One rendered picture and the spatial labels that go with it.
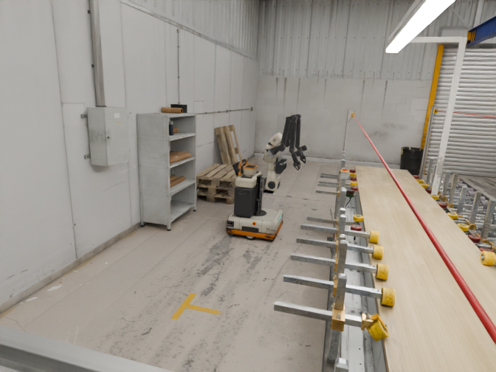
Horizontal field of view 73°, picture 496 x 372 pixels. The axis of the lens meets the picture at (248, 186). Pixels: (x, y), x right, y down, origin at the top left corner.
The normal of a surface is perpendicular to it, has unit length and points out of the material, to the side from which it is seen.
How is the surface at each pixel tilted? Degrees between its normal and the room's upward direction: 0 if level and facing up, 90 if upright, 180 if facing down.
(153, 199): 90
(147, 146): 90
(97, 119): 90
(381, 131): 90
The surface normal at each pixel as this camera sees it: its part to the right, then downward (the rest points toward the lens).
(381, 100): -0.26, 0.24
